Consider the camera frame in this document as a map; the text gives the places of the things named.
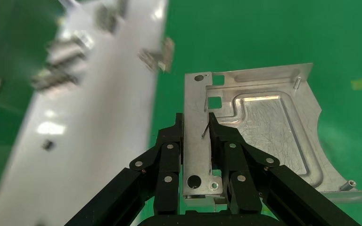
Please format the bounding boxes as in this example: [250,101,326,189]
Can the small metal brackets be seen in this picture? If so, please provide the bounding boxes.
[0,0,169,226]

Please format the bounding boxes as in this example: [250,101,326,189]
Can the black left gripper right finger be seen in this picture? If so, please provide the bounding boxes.
[208,112,361,226]

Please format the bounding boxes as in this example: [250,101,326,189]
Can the silver metal bracket part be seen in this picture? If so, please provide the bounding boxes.
[138,37,176,74]

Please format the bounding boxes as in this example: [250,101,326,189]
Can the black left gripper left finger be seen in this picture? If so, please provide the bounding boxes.
[65,113,184,226]

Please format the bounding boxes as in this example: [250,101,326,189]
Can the grey metal block part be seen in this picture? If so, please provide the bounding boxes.
[95,0,129,34]

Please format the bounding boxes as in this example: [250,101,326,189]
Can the machined aluminium plate part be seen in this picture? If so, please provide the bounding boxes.
[182,63,362,207]

